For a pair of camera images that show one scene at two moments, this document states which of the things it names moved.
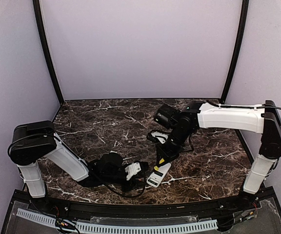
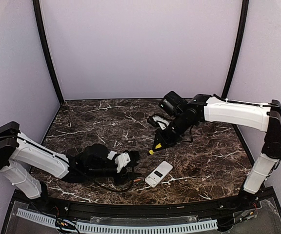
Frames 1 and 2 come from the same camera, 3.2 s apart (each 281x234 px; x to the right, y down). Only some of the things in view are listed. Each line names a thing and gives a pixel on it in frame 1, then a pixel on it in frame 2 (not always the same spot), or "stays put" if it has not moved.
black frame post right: x=237 y=51 stays put
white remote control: x=157 y=177 stays put
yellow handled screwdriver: x=156 y=168 -> x=151 y=152
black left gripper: x=130 y=182 -> x=125 y=171
